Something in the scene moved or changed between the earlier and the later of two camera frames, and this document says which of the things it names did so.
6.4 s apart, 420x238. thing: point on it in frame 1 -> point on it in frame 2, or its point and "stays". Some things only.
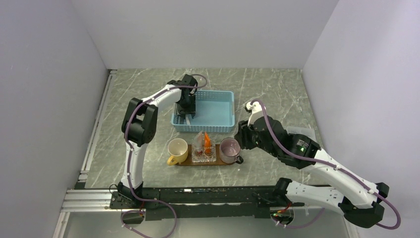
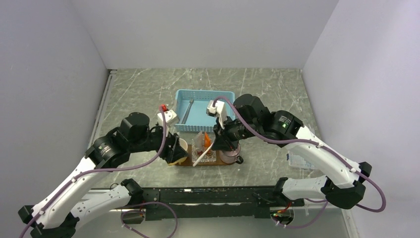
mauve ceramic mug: [230, 148] stays
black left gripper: [191, 110] -> [175, 151]
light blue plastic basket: [214, 113] stays
